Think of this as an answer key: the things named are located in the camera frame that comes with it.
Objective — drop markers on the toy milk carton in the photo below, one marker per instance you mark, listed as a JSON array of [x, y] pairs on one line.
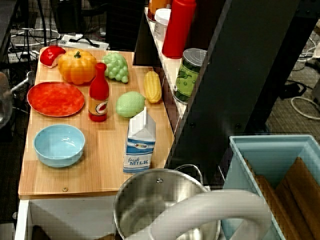
[[138, 147]]

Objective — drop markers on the white power strip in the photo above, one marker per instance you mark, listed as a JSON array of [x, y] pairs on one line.
[[75, 42]]

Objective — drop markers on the red plate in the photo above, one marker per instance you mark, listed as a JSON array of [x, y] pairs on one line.
[[55, 99]]

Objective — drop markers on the brass countertop screw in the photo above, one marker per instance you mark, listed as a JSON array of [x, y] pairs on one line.
[[65, 189]]

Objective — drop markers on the orange toy pumpkin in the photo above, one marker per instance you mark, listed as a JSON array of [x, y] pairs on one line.
[[76, 68]]

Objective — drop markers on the red sauce bottle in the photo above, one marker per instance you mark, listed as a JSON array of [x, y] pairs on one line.
[[98, 92]]

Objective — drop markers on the green toy grapes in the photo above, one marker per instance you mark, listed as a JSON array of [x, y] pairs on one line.
[[115, 66]]

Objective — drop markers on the brown wooden plank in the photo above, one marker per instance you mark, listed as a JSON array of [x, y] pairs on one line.
[[303, 185], [272, 200]]

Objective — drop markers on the red toy cheese wedge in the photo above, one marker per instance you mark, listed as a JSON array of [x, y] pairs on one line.
[[50, 55]]

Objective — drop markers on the light blue bin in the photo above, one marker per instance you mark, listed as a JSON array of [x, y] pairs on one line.
[[265, 150]]

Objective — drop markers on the stainless steel pot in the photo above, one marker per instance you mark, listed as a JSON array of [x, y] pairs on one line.
[[147, 190]]

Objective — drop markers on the red ketchup squeeze bottle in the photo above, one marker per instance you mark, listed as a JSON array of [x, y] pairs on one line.
[[177, 30]]

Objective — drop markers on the metal clamp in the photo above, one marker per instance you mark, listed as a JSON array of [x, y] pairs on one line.
[[21, 83]]

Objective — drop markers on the black shelf unit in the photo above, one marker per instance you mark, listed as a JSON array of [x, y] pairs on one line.
[[240, 75]]

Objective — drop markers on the white lidded jar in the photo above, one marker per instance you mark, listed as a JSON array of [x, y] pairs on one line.
[[161, 21]]

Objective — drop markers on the toy peas can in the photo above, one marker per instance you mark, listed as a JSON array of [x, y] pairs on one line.
[[187, 76]]

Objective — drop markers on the white kitchen cabinet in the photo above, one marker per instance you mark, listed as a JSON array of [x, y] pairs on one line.
[[67, 215]]

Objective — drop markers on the yellow toy corn cob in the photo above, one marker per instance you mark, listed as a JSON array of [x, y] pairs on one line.
[[152, 87]]

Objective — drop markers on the green toy lime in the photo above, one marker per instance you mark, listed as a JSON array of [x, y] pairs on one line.
[[130, 104]]

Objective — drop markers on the toy beans can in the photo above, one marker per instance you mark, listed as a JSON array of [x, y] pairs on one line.
[[156, 5]]

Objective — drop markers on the light blue bowl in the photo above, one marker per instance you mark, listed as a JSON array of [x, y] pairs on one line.
[[58, 155]]

